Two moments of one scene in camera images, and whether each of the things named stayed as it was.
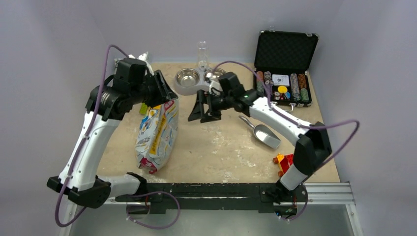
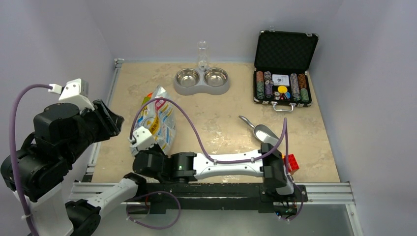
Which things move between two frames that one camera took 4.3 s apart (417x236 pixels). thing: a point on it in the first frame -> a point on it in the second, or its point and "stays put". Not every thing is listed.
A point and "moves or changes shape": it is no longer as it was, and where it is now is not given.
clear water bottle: x=202 y=55 stays put
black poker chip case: x=284 y=59 stays put
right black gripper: x=198 y=111 -> x=156 y=146
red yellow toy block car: x=284 y=162 stays put
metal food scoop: x=264 y=134 stays put
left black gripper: x=168 y=93 -> x=114 y=122
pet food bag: x=157 y=135 moves or changes shape
